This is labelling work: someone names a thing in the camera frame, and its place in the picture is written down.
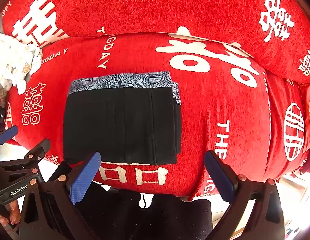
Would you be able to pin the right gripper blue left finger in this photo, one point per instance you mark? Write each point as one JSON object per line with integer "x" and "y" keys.
{"x": 80, "y": 178}

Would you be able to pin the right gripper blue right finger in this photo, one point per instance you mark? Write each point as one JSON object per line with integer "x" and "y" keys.
{"x": 222, "y": 175}

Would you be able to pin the white floral cloth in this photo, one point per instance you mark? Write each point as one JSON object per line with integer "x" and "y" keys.
{"x": 18, "y": 62}

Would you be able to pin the red wedding bed quilt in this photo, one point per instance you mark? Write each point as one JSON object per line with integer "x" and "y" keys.
{"x": 252, "y": 119}

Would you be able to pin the dark red cushion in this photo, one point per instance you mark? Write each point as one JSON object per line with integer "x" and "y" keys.
{"x": 306, "y": 167}

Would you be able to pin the person's left hand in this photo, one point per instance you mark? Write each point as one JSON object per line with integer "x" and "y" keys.
{"x": 10, "y": 214}

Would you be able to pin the black pants with patterned trim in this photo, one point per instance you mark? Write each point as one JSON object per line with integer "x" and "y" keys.
{"x": 127, "y": 118}

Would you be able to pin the red long pillow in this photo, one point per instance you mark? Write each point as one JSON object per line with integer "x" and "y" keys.
{"x": 275, "y": 32}

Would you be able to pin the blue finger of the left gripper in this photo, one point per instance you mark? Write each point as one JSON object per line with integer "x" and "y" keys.
{"x": 8, "y": 134}

